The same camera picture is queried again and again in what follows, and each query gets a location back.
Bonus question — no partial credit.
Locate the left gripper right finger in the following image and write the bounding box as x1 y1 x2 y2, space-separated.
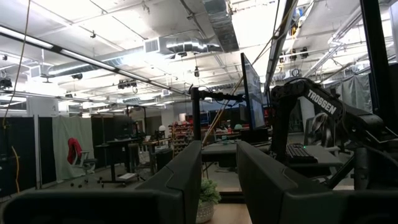
236 140 398 224

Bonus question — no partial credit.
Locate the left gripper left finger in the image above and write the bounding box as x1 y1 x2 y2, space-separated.
0 140 203 224

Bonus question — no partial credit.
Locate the red office chair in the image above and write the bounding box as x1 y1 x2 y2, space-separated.
67 138 98 187

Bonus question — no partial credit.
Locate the green potted plant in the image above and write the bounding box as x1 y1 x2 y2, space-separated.
195 179 222 224

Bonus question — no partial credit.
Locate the backlit computer keyboard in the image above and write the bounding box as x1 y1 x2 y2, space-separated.
285 142 318 164

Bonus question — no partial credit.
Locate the grey desk with pole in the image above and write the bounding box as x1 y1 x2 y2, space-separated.
201 141 271 162

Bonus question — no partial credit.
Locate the grey keyboard desk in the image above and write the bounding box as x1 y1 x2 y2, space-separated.
279 144 343 178

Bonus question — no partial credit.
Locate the black monitor pole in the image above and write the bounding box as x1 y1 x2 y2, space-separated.
190 86 246 141

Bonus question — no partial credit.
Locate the computer monitor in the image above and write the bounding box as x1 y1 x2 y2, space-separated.
241 52 267 130

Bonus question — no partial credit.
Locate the pale green curtain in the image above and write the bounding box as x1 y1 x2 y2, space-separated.
52 115 94 183

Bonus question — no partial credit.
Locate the black aluminium table frame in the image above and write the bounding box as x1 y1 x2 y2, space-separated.
359 0 398 131

